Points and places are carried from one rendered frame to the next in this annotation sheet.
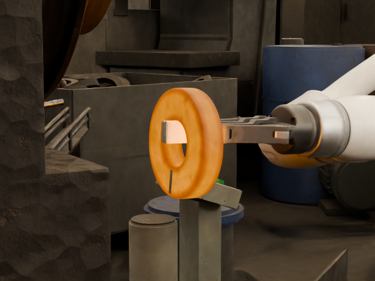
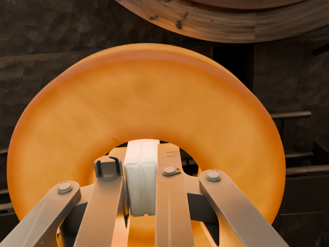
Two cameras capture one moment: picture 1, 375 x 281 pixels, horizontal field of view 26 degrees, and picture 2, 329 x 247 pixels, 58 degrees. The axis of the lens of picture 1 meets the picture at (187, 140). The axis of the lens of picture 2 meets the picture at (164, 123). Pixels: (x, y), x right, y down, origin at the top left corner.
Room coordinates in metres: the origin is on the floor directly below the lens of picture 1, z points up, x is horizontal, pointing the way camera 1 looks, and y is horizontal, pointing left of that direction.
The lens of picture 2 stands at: (1.21, -0.12, 0.92)
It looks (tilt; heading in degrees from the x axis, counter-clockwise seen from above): 20 degrees down; 121
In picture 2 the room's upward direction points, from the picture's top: 4 degrees counter-clockwise
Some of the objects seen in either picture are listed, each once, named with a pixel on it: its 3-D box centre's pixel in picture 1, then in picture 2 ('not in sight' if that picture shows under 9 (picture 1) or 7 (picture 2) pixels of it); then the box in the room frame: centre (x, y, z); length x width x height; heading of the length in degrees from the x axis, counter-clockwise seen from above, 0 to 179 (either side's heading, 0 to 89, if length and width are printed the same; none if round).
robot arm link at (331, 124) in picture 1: (315, 129); not in sight; (1.23, -0.20, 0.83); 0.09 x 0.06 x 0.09; 31
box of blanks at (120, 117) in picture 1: (104, 153); not in sight; (3.87, 0.40, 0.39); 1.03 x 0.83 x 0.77; 136
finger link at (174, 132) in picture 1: (187, 131); (139, 155); (1.11, 0.00, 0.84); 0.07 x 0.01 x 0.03; 121
